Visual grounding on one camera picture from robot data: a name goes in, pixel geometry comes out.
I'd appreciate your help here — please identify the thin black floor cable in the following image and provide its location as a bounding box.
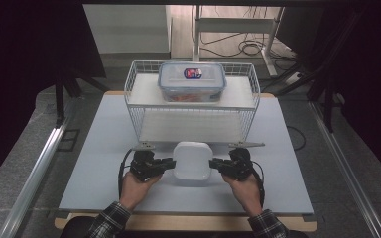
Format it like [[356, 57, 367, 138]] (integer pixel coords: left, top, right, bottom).
[[286, 125, 308, 152]]

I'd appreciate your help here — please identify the person's right hand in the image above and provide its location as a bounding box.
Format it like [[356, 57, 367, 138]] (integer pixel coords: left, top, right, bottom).
[[220, 172, 263, 218]]

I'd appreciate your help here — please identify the white wire two-tier shelf rack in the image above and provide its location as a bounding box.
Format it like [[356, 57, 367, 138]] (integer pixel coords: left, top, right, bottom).
[[123, 59, 262, 147]]

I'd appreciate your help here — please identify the grey lidded food container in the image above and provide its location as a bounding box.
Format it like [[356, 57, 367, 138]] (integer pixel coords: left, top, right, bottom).
[[157, 61, 228, 104]]

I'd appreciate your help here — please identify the white power strip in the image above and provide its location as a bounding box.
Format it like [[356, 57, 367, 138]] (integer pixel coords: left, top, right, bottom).
[[283, 70, 305, 86]]

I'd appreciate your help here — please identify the person's left hand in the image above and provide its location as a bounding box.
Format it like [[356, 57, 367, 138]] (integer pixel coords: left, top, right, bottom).
[[119, 171, 164, 213]]

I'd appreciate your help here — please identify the white metal desk frame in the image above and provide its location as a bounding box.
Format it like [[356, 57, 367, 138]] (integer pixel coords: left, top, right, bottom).
[[192, 4, 286, 77]]

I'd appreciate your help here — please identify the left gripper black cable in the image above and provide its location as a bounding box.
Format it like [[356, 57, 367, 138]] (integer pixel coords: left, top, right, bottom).
[[117, 148, 135, 200]]

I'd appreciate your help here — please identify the black floor cables bundle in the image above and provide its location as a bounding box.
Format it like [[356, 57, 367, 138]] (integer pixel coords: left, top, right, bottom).
[[199, 31, 296, 61]]

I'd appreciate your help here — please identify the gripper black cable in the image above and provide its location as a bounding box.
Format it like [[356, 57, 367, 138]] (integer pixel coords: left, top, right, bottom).
[[117, 148, 135, 200], [250, 161, 266, 208]]

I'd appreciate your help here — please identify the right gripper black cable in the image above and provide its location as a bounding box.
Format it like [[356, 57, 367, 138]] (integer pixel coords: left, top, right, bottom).
[[250, 161, 266, 208]]

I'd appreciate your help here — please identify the white plastic container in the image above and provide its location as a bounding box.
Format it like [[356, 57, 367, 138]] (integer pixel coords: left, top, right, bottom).
[[172, 141, 214, 181]]

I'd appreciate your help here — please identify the aluminium rail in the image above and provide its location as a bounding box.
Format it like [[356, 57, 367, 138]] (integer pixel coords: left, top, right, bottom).
[[308, 101, 381, 238], [0, 120, 72, 238]]

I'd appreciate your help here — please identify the black metal stand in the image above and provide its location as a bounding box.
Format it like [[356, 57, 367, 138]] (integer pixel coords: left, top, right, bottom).
[[54, 67, 111, 129], [272, 11, 361, 134]]

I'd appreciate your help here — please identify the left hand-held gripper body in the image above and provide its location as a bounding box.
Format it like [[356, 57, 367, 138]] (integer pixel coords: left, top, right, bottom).
[[129, 141, 163, 182]]

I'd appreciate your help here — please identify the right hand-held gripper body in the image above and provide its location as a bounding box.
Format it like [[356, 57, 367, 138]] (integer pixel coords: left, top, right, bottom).
[[221, 141, 266, 182]]

